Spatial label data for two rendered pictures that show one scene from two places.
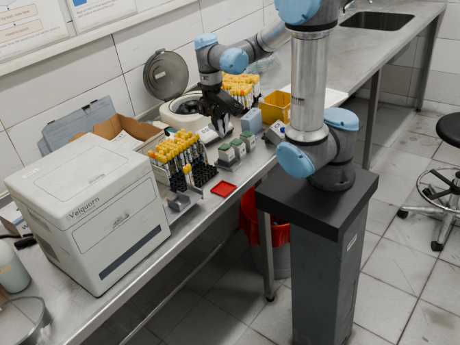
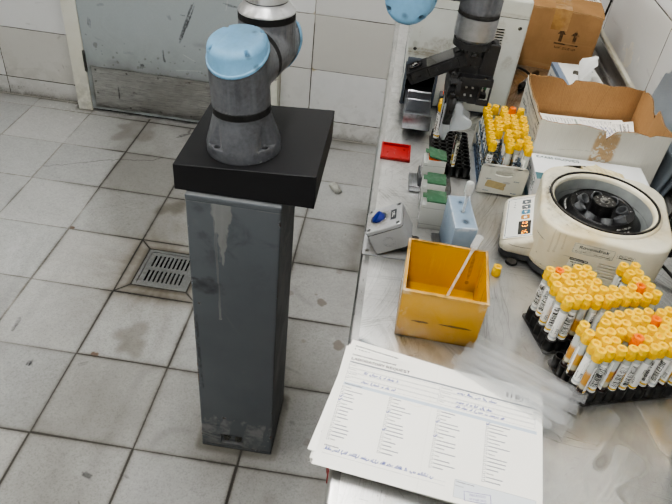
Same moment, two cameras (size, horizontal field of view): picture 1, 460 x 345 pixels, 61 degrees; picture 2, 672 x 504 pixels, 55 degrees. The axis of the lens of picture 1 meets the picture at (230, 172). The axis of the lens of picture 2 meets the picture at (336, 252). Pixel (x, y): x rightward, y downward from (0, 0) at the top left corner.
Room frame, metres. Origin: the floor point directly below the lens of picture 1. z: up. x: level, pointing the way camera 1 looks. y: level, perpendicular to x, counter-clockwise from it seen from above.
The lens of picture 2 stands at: (1.99, -0.90, 1.63)
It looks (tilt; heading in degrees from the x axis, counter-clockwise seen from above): 39 degrees down; 140
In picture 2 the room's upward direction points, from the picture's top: 7 degrees clockwise
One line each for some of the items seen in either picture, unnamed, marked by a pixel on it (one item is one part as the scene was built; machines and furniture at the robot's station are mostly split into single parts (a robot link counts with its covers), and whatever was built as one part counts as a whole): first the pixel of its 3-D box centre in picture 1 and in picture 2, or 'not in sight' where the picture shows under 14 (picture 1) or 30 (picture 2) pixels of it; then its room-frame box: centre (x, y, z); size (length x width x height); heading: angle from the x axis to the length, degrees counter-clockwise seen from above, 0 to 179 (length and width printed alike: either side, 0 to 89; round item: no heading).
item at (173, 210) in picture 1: (174, 207); (417, 100); (0.95, 0.19, 0.92); 0.21 x 0.07 x 0.05; 137
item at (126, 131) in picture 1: (120, 150); (585, 131); (1.30, 0.40, 0.95); 0.29 x 0.25 x 0.15; 47
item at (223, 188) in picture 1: (223, 188); (395, 151); (1.07, 0.03, 0.88); 0.07 x 0.07 x 0.01; 47
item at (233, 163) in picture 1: (227, 161); (430, 179); (1.21, 0.00, 0.89); 0.09 x 0.05 x 0.04; 49
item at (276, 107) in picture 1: (280, 109); (441, 292); (1.51, -0.25, 0.93); 0.13 x 0.13 x 0.10; 44
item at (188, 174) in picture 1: (192, 168); (453, 135); (1.14, 0.13, 0.93); 0.17 x 0.09 x 0.11; 137
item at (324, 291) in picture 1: (325, 276); (244, 318); (0.98, -0.32, 0.44); 0.20 x 0.20 x 0.87; 47
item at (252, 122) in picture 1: (251, 124); (456, 233); (1.40, -0.12, 0.92); 0.10 x 0.07 x 0.10; 143
